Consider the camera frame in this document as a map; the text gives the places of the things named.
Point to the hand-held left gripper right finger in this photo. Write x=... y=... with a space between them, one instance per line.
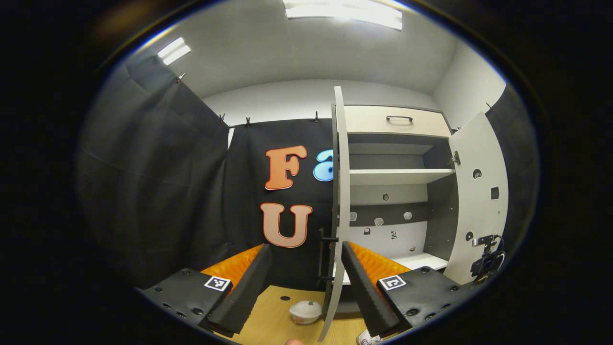
x=366 y=292

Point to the black backdrop cloth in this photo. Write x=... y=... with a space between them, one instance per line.
x=153 y=182

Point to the white bowl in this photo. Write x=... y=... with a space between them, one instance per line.
x=305 y=312

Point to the large ceiling light panel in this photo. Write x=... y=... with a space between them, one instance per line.
x=342 y=12

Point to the white striped shoe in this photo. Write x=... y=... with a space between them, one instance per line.
x=368 y=339

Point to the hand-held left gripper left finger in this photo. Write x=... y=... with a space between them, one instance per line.
x=242 y=292

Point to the grey white shoe cabinet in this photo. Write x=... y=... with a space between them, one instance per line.
x=397 y=176

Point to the white shoe cabinet door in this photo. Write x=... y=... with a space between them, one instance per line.
x=479 y=215
x=342 y=191

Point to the white cabinet drawer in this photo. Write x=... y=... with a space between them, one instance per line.
x=373 y=122

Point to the small ceiling light panel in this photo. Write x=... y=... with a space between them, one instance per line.
x=174 y=51

